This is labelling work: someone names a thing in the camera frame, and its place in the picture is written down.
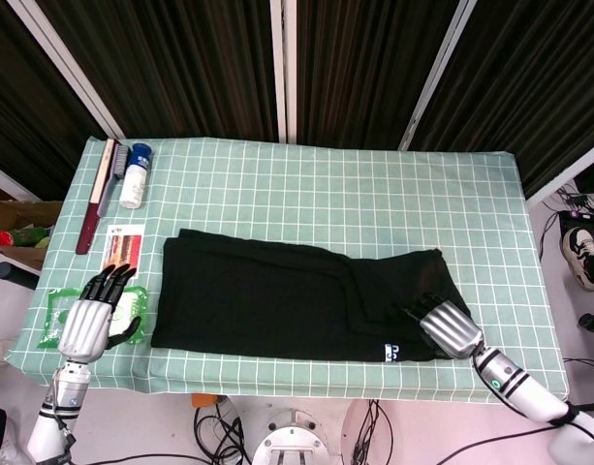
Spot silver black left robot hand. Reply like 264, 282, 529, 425
57, 263, 142, 364

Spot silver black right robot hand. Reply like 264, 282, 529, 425
397, 293, 485, 360

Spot green plastic packet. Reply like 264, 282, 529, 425
37, 285, 148, 350

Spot black t-shirt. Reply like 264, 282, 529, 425
150, 228, 472, 363

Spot round white robot base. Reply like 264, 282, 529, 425
251, 406, 344, 465

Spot black cylinder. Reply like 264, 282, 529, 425
0, 262, 40, 291

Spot printed photo card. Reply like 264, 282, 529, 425
99, 224, 147, 281

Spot green snack bag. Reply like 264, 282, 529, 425
10, 225, 54, 250

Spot maroon cream long flat stick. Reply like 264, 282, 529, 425
75, 139, 119, 256

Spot brown cardboard box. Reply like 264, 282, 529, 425
0, 181, 64, 272

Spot white black sneaker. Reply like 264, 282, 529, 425
559, 227, 594, 292

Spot grey brush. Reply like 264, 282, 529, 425
96, 143, 132, 218

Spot white bottle blue cap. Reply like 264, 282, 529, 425
119, 142, 152, 210

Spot black electronic box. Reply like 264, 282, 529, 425
559, 210, 594, 233

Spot green checked tablecloth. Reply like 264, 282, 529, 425
4, 136, 569, 406

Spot dark pleated curtain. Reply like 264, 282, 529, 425
296, 0, 460, 149
0, 0, 107, 200
34, 0, 278, 141
412, 0, 594, 200

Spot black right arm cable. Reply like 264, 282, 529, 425
444, 420, 569, 465

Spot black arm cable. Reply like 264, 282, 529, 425
444, 420, 569, 465
61, 428, 201, 465

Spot black hanging cable bundle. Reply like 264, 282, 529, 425
352, 399, 392, 465

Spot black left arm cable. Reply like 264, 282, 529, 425
61, 428, 201, 465

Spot tangled black floor cables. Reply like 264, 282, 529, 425
541, 186, 594, 265

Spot black floor cable bundle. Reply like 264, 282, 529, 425
193, 394, 253, 465

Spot white frame post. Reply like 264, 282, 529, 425
8, 0, 126, 140
269, 0, 297, 144
525, 138, 594, 209
397, 0, 477, 150
0, 159, 39, 202

